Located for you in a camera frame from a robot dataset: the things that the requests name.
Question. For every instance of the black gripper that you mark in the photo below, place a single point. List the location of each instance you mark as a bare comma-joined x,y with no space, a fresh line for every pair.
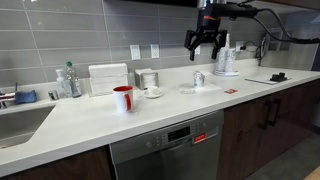
207,32

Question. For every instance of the white sachet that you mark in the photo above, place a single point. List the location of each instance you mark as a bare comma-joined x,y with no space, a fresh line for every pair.
186,90

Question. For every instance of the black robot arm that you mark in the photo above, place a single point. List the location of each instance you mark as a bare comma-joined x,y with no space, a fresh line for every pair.
228,9

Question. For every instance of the red sachet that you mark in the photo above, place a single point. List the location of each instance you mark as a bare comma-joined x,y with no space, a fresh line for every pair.
230,91

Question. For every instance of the metal napkin holder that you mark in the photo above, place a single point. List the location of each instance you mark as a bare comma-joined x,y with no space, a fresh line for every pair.
145,78

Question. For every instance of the small white cup on saucer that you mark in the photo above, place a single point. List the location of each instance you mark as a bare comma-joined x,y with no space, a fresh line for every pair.
152,92

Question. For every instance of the stacked paper cups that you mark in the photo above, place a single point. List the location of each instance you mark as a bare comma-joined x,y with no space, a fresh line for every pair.
226,57

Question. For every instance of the white plate under cups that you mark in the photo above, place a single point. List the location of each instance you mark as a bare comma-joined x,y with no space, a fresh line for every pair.
222,73

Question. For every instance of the red and white mug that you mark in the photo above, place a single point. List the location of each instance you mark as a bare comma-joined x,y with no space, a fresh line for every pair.
124,98

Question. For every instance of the dark wood cabinet door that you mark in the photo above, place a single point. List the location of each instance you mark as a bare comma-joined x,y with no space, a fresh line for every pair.
257,131

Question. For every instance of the stack of white napkins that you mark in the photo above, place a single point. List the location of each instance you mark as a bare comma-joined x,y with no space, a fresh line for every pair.
104,78

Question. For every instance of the stainless steel dishwasher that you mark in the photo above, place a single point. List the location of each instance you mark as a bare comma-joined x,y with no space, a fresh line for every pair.
188,150

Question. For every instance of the clear plastic water bottle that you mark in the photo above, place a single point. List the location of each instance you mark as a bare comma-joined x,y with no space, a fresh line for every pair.
73,79

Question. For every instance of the clear soap dispenser bottle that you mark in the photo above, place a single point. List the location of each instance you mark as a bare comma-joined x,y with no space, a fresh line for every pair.
63,84

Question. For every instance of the small metal canister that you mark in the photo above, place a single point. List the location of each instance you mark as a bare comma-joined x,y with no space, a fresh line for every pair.
53,95

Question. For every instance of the blue sponge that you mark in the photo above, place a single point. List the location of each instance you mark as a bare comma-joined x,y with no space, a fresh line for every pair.
25,97

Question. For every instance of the kitchen sink basin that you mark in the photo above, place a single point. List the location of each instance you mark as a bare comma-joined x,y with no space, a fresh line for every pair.
17,128

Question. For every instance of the white wall outlet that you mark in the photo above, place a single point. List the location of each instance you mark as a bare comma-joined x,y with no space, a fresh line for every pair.
154,51

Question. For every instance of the white wall switch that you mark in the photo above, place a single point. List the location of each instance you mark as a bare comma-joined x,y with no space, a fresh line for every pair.
135,52

